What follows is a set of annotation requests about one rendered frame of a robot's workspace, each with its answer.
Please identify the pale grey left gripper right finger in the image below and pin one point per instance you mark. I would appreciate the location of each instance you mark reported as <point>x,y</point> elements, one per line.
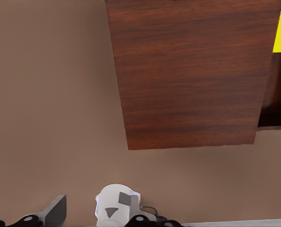
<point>112,201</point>

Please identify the silver frame bar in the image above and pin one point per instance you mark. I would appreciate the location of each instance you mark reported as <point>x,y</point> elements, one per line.
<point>239,222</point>

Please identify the dark brown wooden box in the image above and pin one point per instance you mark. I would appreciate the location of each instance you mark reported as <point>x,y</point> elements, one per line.
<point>190,73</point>

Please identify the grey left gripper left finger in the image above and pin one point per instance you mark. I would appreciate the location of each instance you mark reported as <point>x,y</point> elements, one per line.
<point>55,210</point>

